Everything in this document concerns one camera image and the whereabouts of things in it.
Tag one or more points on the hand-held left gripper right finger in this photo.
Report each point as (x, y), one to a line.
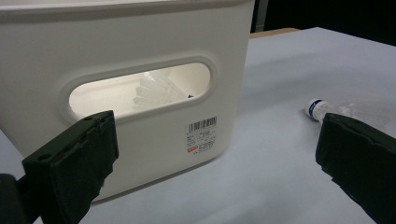
(361, 161)

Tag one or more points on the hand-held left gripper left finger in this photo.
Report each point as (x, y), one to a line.
(71, 168)

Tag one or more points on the white feather shuttlecock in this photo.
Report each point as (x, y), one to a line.
(155, 90)
(315, 107)

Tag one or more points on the white plastic bin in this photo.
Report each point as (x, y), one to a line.
(140, 37)

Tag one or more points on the light blue table mat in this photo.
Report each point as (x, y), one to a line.
(274, 124)

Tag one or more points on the white metal stand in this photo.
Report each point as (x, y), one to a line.
(261, 14)

